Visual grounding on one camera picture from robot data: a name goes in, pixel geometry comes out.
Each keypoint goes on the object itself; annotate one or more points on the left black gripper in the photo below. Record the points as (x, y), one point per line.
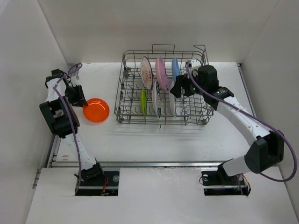
(79, 99)

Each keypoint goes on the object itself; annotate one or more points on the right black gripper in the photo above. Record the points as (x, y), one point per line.
(182, 80)

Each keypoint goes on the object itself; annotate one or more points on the white plate blue line pattern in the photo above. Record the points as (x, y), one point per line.
(172, 104)

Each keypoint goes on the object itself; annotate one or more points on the orange plastic plate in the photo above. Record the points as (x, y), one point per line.
(96, 111)

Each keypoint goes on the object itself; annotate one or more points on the white plate green lettered rim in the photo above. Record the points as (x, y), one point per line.
(156, 99)

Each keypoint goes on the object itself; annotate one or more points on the blue plastic plate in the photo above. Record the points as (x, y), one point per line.
(175, 69)

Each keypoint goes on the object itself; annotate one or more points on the pink plastic plate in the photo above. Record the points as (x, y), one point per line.
(161, 73)

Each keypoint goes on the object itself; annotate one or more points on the grey wire dish rack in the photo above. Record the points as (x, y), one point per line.
(190, 110)

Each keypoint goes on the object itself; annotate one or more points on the lime green plastic plate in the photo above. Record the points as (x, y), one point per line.
(143, 102)

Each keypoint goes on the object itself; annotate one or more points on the white plate red pattern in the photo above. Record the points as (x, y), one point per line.
(146, 73)

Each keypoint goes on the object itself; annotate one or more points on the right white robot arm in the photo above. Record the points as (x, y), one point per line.
(266, 144)

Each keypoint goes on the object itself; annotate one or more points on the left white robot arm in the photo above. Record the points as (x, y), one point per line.
(62, 121)

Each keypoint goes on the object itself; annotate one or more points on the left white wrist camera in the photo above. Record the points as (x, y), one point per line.
(74, 75)

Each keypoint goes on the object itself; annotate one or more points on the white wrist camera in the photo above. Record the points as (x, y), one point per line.
(193, 65)
(74, 75)

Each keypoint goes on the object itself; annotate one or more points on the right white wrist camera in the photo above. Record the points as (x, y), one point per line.
(193, 65)

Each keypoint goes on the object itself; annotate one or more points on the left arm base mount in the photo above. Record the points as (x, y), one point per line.
(98, 184)

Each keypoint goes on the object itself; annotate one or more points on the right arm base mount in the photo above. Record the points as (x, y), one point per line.
(217, 184)

